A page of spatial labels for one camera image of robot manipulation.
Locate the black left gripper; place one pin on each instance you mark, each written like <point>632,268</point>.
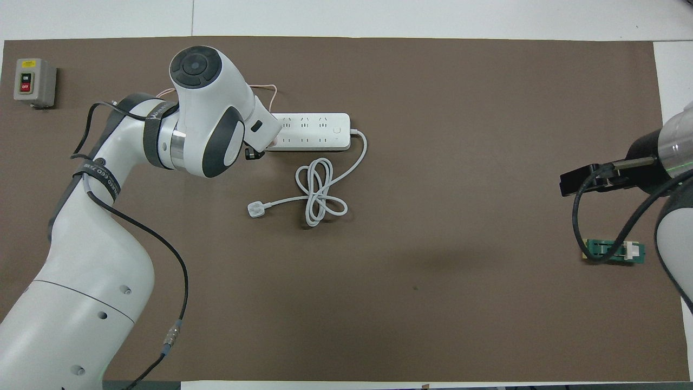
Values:
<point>254,154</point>

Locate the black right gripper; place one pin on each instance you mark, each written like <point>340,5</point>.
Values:
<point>652,176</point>

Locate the pink charger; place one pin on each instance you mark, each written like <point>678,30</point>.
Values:
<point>273,143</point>

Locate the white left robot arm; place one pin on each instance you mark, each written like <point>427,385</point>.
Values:
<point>92,281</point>

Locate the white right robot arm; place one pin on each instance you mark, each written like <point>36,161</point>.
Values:
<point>677,233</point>

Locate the white power strip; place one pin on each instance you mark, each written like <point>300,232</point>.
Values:
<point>319,132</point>

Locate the small green circuit board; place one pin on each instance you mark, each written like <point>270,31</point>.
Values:
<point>631,252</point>

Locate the brown table mat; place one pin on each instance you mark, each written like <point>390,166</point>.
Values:
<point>379,298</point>

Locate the grey on-off switch box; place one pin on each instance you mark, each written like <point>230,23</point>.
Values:
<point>32,81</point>

